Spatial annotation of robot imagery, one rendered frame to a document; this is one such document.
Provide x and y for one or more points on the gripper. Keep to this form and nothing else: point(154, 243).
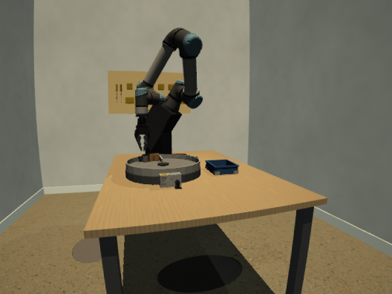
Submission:
point(142, 129)

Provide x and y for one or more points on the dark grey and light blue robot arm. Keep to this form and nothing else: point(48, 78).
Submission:
point(189, 45)

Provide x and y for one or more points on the blue rectangular crate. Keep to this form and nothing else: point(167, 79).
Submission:
point(218, 167)

